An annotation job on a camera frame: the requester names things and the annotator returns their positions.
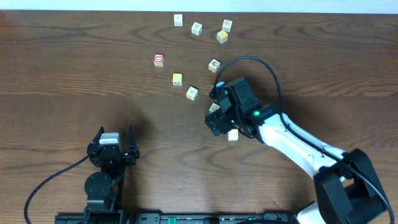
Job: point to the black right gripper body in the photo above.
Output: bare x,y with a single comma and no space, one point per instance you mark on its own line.
226,121

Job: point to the yellow letter G block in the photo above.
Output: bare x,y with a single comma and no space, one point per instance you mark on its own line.
214,65

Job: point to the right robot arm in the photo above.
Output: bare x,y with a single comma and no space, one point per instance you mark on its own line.
346,185

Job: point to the red top wooden block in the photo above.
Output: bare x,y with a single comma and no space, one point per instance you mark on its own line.
159,60

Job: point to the wooden block with lattice top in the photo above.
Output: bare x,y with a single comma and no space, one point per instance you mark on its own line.
227,25

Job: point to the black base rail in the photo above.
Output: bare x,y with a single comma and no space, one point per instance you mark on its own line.
156,218

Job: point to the yellow letter K block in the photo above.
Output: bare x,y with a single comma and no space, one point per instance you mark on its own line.
192,93

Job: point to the green edged wooden block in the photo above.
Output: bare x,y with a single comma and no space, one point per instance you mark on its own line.
214,107

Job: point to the wooden block with animal drawing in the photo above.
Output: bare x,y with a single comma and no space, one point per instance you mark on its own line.
178,20

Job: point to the plain white wooden block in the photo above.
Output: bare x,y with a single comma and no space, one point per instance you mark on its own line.
233,135

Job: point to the yellow top wooden block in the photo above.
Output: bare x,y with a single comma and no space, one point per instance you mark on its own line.
222,36

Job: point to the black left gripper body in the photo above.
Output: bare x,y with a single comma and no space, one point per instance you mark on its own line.
112,155

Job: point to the yellow block with ball picture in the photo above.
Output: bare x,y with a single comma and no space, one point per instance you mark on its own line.
177,79

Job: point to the wooden block with number three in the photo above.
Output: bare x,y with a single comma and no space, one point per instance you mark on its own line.
196,28

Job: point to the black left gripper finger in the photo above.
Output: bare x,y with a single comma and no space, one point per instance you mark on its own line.
96,139
131,144

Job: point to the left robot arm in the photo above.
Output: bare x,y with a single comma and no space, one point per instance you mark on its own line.
104,189

